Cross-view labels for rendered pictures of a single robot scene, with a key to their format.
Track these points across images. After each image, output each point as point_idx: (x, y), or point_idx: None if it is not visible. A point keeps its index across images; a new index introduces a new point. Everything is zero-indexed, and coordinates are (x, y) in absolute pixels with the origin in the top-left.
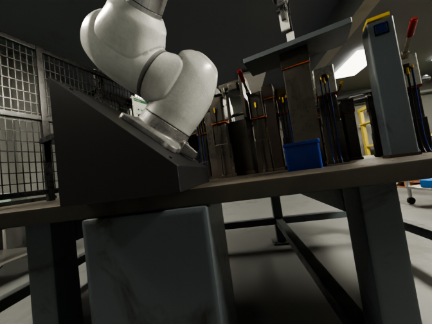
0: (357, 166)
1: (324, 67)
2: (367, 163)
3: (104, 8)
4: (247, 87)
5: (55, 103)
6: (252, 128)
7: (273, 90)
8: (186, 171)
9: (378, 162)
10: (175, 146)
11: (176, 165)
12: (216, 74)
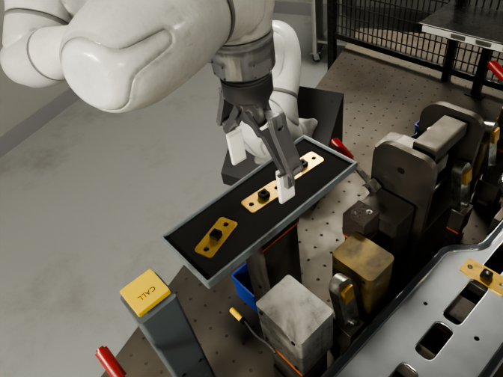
0: (188, 277)
1: (268, 292)
2: (194, 298)
3: None
4: (419, 177)
5: None
6: (411, 246)
7: (353, 229)
8: (236, 179)
9: (183, 295)
10: (257, 161)
11: (221, 173)
12: (245, 141)
